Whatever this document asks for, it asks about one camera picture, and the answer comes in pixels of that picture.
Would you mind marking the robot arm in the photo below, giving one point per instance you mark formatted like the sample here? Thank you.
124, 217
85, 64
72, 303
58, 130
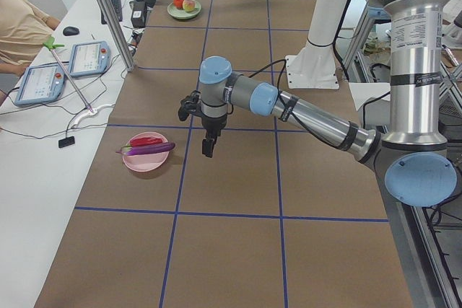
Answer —
410, 159

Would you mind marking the aluminium frame post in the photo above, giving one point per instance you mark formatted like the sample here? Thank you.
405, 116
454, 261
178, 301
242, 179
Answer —
108, 11

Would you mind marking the reacher grabber stick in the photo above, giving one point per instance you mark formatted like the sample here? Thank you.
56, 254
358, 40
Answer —
89, 111

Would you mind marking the red chili pepper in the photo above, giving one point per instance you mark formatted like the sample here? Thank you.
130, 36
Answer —
145, 141

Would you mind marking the black computer mouse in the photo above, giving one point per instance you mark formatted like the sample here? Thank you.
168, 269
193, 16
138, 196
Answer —
70, 31

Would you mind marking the pink plate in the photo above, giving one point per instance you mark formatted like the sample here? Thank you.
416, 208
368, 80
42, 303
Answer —
146, 162

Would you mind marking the teach pendant far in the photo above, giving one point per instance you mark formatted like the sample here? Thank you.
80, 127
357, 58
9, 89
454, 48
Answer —
89, 59

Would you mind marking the teach pendant near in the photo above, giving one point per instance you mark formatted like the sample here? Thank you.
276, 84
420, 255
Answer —
40, 84

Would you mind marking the purple eggplant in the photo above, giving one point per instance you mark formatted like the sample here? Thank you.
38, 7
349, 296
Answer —
147, 149

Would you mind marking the teach pendant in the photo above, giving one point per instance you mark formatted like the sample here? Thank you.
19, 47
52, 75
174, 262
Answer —
40, 84
89, 59

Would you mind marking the red pomegranate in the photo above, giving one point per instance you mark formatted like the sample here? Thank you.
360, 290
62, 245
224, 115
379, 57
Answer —
178, 4

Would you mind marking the white chair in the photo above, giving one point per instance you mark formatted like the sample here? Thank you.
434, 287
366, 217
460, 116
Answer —
362, 92

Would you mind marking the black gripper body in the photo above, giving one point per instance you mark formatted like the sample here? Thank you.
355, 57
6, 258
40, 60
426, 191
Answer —
212, 123

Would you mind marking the peach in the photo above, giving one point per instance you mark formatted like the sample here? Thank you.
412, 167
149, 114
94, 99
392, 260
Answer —
189, 5

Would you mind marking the person in beige shirt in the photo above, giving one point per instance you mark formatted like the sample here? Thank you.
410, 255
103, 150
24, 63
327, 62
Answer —
24, 29

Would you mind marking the green plate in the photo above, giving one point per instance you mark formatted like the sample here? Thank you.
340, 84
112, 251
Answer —
181, 14

